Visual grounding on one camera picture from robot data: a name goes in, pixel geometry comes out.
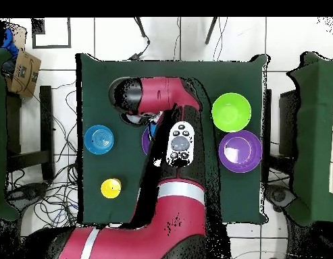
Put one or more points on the grey pedestal foot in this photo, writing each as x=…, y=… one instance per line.
x=29, y=192
x=279, y=195

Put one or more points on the blue fabric bag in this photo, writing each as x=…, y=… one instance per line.
x=9, y=44

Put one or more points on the dark green tablecloth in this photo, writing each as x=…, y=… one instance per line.
x=236, y=194

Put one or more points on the purple bowl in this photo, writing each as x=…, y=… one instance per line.
x=240, y=151
x=145, y=143

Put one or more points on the black power adapter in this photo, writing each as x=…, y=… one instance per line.
x=134, y=57

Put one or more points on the small blue bowl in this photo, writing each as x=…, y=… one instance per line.
x=99, y=139

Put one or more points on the black square floor frame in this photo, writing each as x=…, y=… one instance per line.
x=38, y=26

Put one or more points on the brown cardboard box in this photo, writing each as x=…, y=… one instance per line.
x=24, y=75

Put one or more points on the yellow cup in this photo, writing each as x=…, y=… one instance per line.
x=110, y=188

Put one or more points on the black tripod leg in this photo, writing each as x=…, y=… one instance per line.
x=141, y=28
x=211, y=31

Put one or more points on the large green bowl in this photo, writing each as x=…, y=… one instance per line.
x=231, y=112

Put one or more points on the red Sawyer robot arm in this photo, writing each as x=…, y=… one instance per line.
x=168, y=215

